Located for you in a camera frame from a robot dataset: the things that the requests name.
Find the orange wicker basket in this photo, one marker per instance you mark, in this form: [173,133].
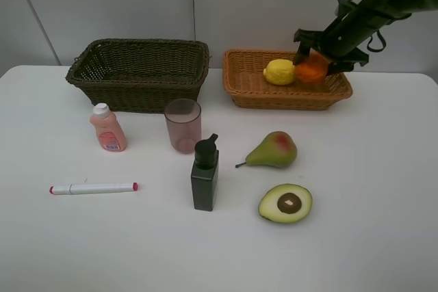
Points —
[242,76]

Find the translucent pink plastic cup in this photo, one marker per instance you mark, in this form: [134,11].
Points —
[183,120]

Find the green red toy pear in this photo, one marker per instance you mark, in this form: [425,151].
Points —
[276,150]

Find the orange toy tangerine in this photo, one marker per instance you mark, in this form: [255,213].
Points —
[313,69]

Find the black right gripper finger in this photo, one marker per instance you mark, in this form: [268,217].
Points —
[307,41]
[347,62]

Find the dark brown wicker basket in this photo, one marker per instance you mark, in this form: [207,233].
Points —
[140,75]

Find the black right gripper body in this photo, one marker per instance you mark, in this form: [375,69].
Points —
[354,24]

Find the pink lotion bottle white cap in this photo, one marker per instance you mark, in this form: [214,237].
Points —
[108,130]

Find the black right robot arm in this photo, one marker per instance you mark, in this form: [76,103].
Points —
[399,9]

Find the yellow toy lemon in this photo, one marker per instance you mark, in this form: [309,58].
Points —
[279,72]

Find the dark green pump bottle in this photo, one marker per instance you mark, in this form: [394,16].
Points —
[204,174]

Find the white marker with pink ends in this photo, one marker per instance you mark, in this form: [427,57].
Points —
[100,188]

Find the halved toy avocado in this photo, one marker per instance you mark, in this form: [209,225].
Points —
[286,204]

